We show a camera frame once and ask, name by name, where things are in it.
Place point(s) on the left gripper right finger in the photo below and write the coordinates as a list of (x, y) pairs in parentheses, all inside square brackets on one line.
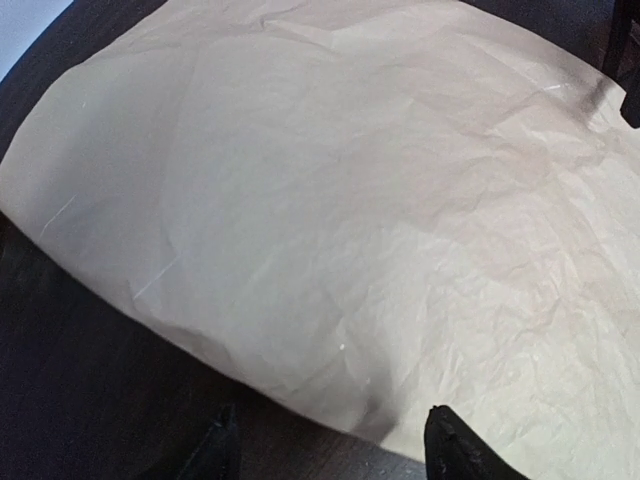
[(453, 451)]

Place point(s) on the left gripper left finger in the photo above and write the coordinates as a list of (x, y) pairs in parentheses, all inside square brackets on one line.
[(212, 453)]

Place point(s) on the green and tan wrapping paper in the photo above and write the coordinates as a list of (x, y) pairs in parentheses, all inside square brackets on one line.
[(360, 209)]

